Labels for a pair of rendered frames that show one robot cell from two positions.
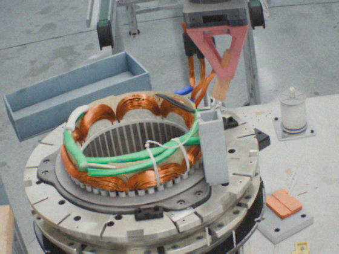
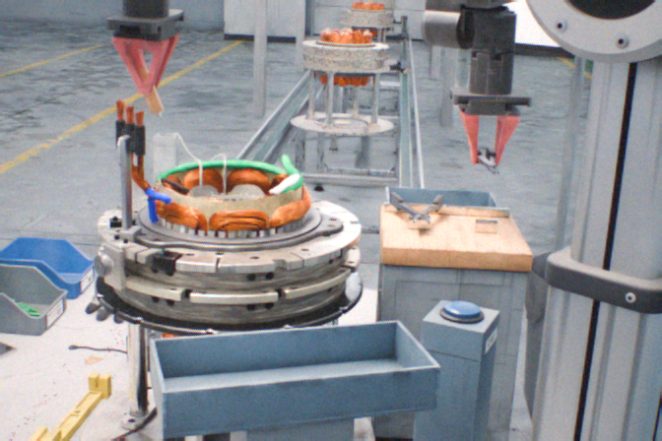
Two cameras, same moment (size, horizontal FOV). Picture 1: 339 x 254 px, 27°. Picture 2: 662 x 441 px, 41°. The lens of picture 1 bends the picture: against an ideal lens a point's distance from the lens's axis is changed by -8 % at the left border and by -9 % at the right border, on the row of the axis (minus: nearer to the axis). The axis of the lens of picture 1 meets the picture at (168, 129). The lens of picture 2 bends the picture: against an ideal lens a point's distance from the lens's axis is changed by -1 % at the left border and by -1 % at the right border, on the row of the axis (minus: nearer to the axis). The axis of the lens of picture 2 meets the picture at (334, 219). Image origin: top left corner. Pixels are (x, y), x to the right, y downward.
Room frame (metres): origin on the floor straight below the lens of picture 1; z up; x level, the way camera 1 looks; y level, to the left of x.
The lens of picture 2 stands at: (1.87, 0.20, 1.42)
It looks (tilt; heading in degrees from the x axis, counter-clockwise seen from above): 17 degrees down; 182
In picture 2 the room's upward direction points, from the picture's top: 3 degrees clockwise
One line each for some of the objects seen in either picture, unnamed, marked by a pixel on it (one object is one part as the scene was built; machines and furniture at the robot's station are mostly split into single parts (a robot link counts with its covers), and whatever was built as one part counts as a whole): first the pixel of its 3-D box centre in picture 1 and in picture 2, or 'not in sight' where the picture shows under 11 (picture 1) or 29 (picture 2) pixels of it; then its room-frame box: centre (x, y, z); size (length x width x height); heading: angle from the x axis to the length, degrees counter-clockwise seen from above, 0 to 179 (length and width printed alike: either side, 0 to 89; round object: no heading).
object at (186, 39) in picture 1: (200, 46); (130, 137); (0.88, -0.06, 1.21); 0.04 x 0.04 x 0.03; 88
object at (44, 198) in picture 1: (136, 161); (231, 224); (0.81, 0.05, 1.09); 0.32 x 0.32 x 0.01
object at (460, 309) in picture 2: not in sight; (462, 309); (0.93, 0.33, 1.04); 0.04 x 0.04 x 0.01
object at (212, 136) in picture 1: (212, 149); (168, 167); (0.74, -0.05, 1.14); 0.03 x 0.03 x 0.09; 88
